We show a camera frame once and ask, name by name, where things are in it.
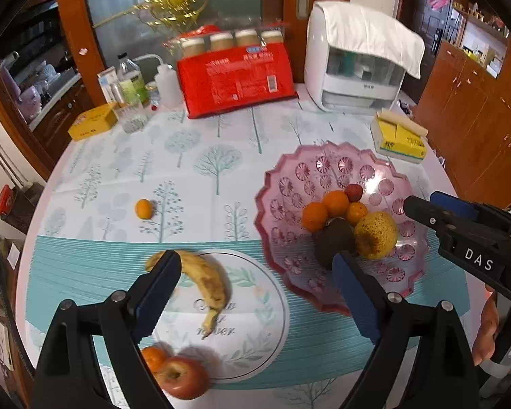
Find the yellow tissue pack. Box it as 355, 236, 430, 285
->
370, 109, 429, 163

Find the yellow box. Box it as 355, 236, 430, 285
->
67, 103, 119, 141

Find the white countertop appliance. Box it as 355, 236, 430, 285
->
304, 2, 405, 113

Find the person's right hand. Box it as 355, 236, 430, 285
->
473, 296, 511, 375

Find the spotted yellow banana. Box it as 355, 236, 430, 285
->
145, 250, 231, 340

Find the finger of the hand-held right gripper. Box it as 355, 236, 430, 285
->
404, 196, 478, 248
430, 192, 478, 219

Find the red pack of paper cups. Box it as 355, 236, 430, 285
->
162, 26, 299, 119

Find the wooden display shelf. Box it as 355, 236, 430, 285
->
449, 0, 511, 79

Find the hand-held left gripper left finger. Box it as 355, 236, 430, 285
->
34, 250, 182, 409

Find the dark kitchen cabinet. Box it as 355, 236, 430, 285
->
26, 81, 98, 146

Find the red lidded container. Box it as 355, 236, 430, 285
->
0, 185, 15, 216

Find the orange tangerine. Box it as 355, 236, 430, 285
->
302, 202, 329, 233
323, 190, 351, 218
346, 201, 369, 225
140, 346, 169, 373

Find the clear drinking glass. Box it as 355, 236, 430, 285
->
114, 100, 148, 134

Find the dark entrance door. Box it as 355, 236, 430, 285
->
415, 0, 456, 47

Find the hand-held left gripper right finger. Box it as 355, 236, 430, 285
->
331, 251, 482, 409

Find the white towel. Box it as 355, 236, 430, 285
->
314, 1, 425, 79

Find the teal striped table mat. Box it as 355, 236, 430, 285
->
23, 232, 473, 388

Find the white squeeze bottle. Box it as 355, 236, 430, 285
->
134, 53, 184, 109

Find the pink glass bowl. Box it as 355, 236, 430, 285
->
254, 141, 432, 317

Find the spotted yellow pear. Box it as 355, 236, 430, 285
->
353, 212, 398, 260

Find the brown wooden cabinet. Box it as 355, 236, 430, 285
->
415, 40, 511, 209

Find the red apple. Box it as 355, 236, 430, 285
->
154, 357, 211, 400

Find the dark avocado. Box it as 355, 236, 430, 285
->
315, 218, 355, 269

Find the white round plate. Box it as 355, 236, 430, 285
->
151, 249, 290, 382

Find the blue white carton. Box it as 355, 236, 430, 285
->
97, 67, 119, 105

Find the clear bottle green label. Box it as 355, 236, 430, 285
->
117, 52, 148, 107

